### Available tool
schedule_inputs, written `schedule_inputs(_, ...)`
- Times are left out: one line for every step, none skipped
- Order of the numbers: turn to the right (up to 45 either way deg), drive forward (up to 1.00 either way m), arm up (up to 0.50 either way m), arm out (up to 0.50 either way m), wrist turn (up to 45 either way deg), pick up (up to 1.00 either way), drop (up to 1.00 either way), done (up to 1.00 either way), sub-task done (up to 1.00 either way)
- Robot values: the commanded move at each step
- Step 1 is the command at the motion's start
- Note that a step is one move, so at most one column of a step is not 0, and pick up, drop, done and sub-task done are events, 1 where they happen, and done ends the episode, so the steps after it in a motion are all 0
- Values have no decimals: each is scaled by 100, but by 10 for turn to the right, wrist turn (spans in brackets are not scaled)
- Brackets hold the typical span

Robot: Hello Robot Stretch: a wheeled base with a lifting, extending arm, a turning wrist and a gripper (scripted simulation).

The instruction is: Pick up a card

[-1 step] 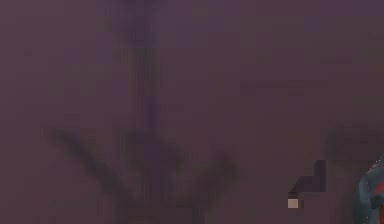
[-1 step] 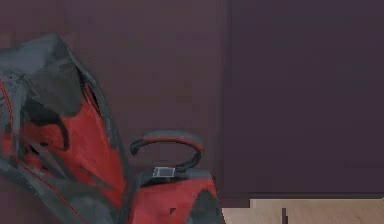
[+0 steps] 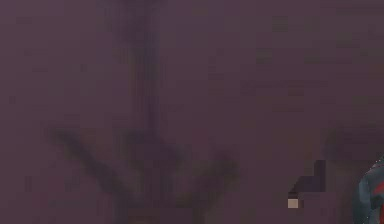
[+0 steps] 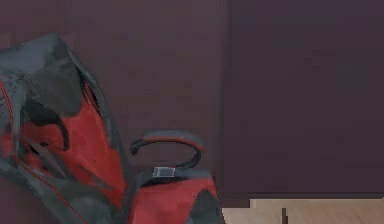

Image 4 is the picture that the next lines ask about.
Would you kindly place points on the dark purple cupboard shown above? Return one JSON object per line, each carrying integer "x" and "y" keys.
{"x": 306, "y": 100}

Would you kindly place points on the red and black office chair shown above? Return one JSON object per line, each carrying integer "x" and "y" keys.
{"x": 90, "y": 146}

